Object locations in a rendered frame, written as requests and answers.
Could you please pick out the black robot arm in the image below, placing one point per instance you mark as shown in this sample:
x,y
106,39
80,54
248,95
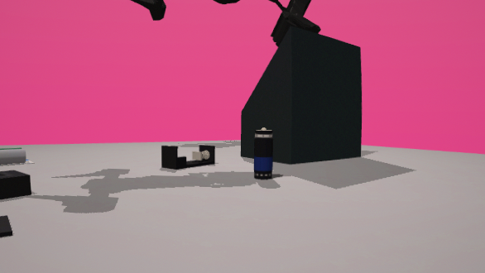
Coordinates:
x,y
291,16

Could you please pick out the black and blue battery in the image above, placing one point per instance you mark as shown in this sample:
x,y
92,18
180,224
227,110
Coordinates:
x,y
263,154

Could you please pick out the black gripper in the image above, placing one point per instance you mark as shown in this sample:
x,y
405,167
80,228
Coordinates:
x,y
157,8

